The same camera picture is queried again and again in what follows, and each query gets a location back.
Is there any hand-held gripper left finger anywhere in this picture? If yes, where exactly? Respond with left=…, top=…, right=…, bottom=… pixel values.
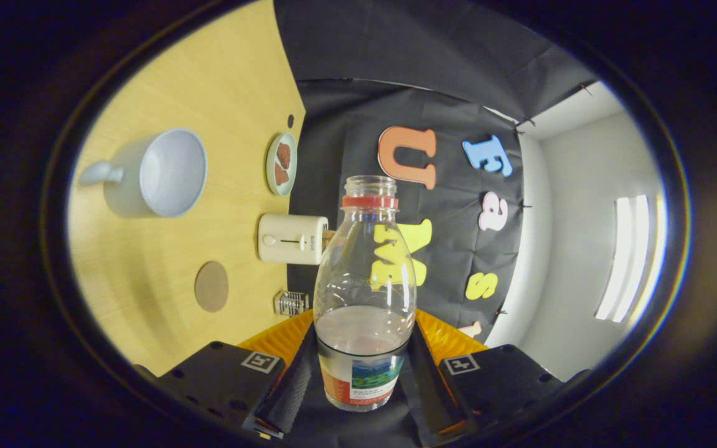
left=134, top=309, right=319, bottom=439

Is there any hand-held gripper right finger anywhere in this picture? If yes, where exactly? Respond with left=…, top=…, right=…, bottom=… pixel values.
left=408, top=309, right=589, bottom=436

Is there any clear juice bottle red label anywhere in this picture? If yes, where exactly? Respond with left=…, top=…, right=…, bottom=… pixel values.
left=312, top=175, right=417, bottom=413

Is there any round brown coaster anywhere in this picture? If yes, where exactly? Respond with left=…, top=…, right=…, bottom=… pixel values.
left=194, top=261, right=230, bottom=313

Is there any white cup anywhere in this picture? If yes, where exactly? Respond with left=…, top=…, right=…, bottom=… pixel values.
left=78, top=128, right=208, bottom=218

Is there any white toaster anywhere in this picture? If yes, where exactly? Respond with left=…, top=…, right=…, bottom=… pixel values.
left=258, top=213, right=329, bottom=265

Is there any wooden table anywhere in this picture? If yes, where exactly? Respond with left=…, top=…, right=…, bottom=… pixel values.
left=67, top=0, right=316, bottom=377

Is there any pale green plate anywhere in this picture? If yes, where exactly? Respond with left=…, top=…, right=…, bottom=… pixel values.
left=265, top=133, right=298, bottom=197

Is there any long ceiling light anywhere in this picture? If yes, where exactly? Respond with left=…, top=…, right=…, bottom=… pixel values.
left=595, top=195, right=667, bottom=324

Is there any small metal wire rack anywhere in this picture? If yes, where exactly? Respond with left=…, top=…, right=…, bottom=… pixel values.
left=274, top=290, right=311, bottom=318

